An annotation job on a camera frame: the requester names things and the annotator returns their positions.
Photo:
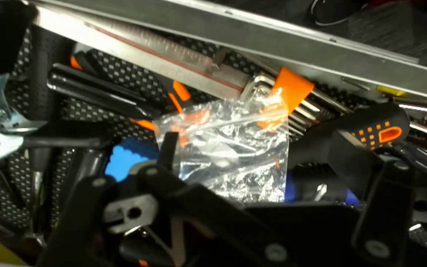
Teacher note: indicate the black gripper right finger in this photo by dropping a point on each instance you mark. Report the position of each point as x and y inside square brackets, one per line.
[381, 233]

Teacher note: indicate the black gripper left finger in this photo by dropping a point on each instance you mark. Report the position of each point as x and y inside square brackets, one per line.
[156, 220]

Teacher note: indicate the black orange handled tool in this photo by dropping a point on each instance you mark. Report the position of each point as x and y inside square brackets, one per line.
[374, 128]

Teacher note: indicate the grey metal drawer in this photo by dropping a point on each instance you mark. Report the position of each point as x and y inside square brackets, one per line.
[258, 34]

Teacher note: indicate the blue rubber block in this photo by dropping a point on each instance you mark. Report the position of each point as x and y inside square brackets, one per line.
[125, 156]

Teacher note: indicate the clear plastic bag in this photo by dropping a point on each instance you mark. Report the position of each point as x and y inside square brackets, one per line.
[236, 149]

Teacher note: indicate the orange hex key set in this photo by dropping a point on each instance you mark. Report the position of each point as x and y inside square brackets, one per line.
[292, 104]

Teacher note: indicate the black orange pliers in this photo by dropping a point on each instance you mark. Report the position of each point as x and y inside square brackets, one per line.
[86, 80]

